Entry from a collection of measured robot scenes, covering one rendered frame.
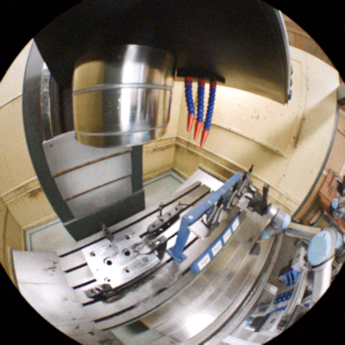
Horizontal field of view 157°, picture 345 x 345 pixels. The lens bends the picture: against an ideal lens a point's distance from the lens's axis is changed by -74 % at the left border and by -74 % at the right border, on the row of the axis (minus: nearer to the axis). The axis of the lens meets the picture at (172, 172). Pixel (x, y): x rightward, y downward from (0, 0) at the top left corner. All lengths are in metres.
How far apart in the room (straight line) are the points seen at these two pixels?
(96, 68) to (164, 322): 0.93
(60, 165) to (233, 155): 1.22
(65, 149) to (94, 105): 0.53
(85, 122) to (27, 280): 1.13
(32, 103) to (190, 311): 1.25
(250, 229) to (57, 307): 1.55
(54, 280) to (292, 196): 1.85
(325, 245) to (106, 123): 0.62
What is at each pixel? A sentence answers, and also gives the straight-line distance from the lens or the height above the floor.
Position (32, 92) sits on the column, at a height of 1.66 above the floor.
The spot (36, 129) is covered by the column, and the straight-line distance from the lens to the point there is 0.71.
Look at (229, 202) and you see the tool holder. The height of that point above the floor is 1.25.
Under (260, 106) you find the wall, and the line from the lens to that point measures 1.11.
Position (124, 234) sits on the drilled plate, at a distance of 0.67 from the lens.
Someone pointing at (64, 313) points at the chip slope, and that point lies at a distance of 1.05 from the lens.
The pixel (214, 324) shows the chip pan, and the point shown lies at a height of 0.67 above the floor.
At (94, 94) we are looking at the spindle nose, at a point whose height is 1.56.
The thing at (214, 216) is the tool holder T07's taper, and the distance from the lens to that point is 0.43.
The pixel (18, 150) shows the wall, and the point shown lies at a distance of 1.16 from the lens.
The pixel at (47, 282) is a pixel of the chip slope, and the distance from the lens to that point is 1.12.
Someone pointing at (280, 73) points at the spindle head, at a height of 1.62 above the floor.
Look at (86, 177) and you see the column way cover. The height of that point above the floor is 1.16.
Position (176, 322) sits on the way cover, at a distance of 0.86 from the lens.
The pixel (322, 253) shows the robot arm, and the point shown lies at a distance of 0.56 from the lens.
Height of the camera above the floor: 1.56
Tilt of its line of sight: 33 degrees down
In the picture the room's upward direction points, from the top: 7 degrees clockwise
